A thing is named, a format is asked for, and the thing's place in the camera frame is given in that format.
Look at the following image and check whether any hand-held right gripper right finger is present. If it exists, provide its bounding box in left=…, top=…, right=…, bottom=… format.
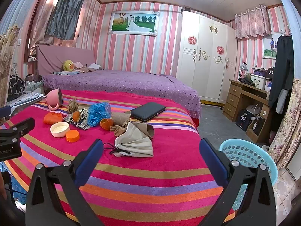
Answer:
left=199, top=138, right=277, bottom=226

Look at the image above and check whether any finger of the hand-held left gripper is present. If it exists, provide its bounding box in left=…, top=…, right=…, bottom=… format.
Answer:
left=0, top=118, right=36, bottom=144
left=0, top=107, right=13, bottom=118

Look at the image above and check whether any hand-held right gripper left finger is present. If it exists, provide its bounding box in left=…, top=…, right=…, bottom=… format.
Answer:
left=25, top=139, right=105, bottom=226

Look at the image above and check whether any orange round lid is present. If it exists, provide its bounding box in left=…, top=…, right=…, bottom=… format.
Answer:
left=65, top=130, right=80, bottom=142

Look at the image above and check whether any blue plastic basket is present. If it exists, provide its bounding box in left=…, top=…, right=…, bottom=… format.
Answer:
left=219, top=138, right=278, bottom=208

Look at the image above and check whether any orange cloth piece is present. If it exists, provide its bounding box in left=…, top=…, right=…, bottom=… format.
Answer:
left=43, top=112, right=63, bottom=125

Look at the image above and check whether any printed snack packet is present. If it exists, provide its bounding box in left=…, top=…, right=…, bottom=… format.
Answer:
left=63, top=108, right=94, bottom=130

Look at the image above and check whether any white round lid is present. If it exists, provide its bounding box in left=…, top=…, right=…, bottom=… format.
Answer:
left=50, top=122, right=70, bottom=137

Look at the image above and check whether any brown cloth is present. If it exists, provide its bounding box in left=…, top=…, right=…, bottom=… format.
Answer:
left=110, top=121, right=131, bottom=137

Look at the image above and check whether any blue plastic bag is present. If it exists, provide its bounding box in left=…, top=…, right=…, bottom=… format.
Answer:
left=87, top=102, right=112, bottom=127

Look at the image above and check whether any beige drawstring pouch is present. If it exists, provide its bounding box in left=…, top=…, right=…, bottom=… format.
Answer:
left=103, top=122, right=154, bottom=158

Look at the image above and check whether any brown paper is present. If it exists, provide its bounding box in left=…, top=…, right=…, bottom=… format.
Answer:
left=67, top=98, right=79, bottom=113

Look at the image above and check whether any printed quilted mat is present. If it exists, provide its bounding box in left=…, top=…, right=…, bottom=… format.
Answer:
left=6, top=91, right=46, bottom=109

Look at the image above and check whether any black patterned cloth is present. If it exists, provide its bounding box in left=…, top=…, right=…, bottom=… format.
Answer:
left=8, top=74, right=26, bottom=102

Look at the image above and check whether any pink mug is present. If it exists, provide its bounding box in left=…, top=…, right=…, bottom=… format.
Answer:
left=46, top=89, right=64, bottom=111

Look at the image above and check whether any red striped blanket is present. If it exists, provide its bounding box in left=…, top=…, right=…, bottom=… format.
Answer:
left=0, top=89, right=236, bottom=223

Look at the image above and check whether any black box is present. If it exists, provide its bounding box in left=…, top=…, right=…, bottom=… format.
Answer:
left=236, top=109, right=255, bottom=132

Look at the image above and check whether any white fan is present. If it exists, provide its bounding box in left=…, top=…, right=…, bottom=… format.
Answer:
left=246, top=104, right=261, bottom=118

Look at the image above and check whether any wooden desk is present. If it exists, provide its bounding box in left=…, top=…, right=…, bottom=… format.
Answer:
left=223, top=79, right=273, bottom=143

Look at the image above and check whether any pink covered headboard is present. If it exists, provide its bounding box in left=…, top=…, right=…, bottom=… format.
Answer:
left=35, top=44, right=96, bottom=82

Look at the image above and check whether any black zip case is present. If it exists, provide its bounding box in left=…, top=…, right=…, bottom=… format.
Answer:
left=130, top=102, right=166, bottom=122

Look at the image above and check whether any purple dotted bedspread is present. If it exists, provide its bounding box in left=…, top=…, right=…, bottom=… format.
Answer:
left=42, top=69, right=202, bottom=118

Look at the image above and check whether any floral door curtain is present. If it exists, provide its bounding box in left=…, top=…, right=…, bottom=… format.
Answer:
left=268, top=0, right=301, bottom=170

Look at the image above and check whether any dark clothing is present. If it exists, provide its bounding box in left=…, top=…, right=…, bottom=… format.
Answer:
left=239, top=76, right=255, bottom=87

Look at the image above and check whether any white wardrobe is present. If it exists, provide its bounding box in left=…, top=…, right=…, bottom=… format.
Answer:
left=176, top=11, right=238, bottom=104

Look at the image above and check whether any white storage box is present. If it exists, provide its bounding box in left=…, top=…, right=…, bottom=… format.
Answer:
left=250, top=73, right=267, bottom=90

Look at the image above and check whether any desk lamp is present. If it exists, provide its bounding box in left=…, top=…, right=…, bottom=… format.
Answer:
left=237, top=62, right=248, bottom=80

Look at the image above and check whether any pink shiny curtain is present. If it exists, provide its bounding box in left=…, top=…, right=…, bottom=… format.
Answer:
left=28, top=0, right=68, bottom=62

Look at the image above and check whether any dark hanging garment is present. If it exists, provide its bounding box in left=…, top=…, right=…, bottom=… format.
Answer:
left=268, top=35, right=294, bottom=109

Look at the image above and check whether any grey curtain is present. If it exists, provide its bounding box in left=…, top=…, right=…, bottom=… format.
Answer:
left=45, top=0, right=86, bottom=40

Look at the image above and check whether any pink patterned valance curtain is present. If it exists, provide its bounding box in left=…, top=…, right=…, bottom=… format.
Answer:
left=235, top=4, right=270, bottom=40

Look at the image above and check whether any wall poster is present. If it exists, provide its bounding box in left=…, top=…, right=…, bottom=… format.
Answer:
left=262, top=32, right=280, bottom=59

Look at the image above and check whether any framed wall picture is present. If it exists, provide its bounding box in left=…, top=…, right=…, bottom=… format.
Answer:
left=108, top=11, right=160, bottom=37

